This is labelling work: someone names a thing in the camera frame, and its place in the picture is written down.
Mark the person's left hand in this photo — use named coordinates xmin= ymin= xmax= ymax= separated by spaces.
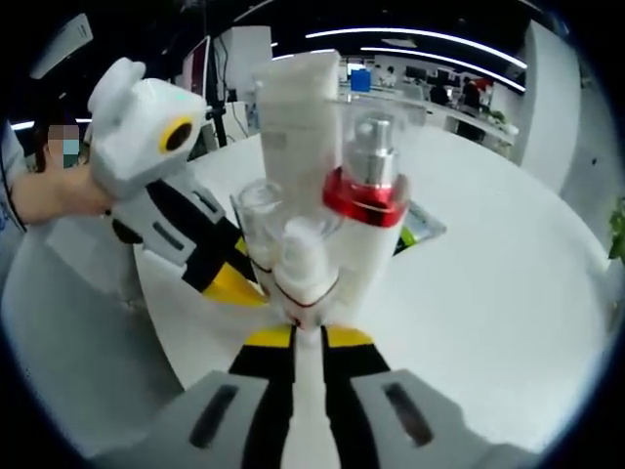
xmin=9 ymin=165 xmax=115 ymax=227

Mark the silver white skincare bottle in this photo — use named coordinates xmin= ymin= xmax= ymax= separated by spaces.
xmin=271 ymin=217 xmax=344 ymax=431

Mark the black tripod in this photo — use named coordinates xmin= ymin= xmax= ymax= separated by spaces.
xmin=204 ymin=33 xmax=231 ymax=148

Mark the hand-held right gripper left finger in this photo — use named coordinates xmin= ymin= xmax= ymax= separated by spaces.
xmin=92 ymin=325 xmax=301 ymax=469

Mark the green skincare sachet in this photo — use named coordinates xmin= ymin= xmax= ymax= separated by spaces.
xmin=393 ymin=198 xmax=448 ymax=258

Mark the white office desk row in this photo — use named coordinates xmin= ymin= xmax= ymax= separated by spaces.
xmin=336 ymin=91 xmax=519 ymax=148

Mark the white laptop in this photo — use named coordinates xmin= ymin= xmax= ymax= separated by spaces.
xmin=183 ymin=36 xmax=212 ymax=99

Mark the blue bin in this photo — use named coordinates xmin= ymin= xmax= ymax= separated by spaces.
xmin=350 ymin=67 xmax=373 ymax=93

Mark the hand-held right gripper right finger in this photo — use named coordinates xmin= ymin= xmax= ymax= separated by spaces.
xmin=319 ymin=325 xmax=538 ymax=469

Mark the small clear-capped skincare bottle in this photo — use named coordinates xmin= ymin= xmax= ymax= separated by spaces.
xmin=229 ymin=178 xmax=287 ymax=294

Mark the red-collared skincare bottle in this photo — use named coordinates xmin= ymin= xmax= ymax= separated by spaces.
xmin=321 ymin=97 xmax=427 ymax=326

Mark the person's head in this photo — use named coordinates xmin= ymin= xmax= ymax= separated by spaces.
xmin=29 ymin=114 xmax=50 ymax=173

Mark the white skincare tube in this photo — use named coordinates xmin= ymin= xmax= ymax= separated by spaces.
xmin=251 ymin=48 xmax=344 ymax=217

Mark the green potted plant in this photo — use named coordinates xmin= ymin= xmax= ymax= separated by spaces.
xmin=607 ymin=194 xmax=625 ymax=260

